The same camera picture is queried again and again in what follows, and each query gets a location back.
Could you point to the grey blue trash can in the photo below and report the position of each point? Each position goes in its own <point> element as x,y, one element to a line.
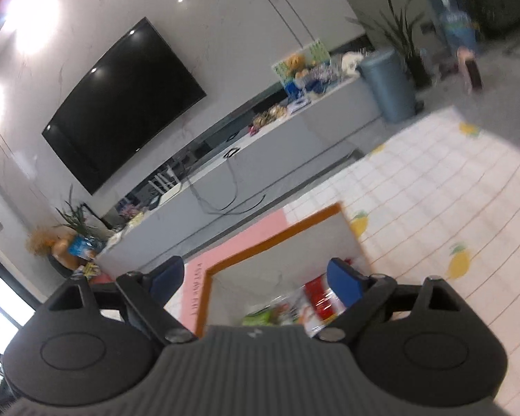
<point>390,91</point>

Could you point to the white router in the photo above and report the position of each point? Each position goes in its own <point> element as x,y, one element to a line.
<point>164,195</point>

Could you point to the teddy bear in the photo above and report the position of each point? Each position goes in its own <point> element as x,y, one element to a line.
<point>295,64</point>

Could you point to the blue white cups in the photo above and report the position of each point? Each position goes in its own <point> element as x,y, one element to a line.
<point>312,82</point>

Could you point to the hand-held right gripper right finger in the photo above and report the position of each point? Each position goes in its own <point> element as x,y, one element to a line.
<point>344,284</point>

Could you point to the pile of wrapped snacks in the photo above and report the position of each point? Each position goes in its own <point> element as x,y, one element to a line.
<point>268,117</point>

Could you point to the white round item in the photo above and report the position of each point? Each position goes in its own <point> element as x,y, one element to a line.
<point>351,61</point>

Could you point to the grey tv cabinet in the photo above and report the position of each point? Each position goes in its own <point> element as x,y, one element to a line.
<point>286,138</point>

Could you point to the large water bottle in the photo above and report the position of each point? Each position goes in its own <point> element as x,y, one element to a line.
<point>457,28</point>

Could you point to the red snack packet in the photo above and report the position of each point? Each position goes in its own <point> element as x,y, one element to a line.
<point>318,299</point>

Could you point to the long leaf potted plant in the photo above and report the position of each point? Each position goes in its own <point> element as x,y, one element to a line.
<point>78,221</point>

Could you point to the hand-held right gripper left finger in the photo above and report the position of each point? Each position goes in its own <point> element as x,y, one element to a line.
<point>169,278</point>

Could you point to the black television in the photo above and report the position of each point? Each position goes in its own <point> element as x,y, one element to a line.
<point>125,104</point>

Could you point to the dried yellow flowers vase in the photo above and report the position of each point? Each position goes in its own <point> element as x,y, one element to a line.
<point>41,240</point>

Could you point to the blue packet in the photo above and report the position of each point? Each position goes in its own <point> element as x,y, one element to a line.
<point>83,247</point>

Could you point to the pink small appliance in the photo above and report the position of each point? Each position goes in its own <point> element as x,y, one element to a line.
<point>470,69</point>

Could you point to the glass sliding door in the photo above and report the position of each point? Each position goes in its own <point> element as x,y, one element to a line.
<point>4,307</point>

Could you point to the orange cardboard box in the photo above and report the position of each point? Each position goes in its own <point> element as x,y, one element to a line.
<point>286,247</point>

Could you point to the tall potted plant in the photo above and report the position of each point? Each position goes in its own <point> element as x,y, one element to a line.
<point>398,30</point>

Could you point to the golden jar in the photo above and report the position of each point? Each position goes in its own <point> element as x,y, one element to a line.
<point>65,253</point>

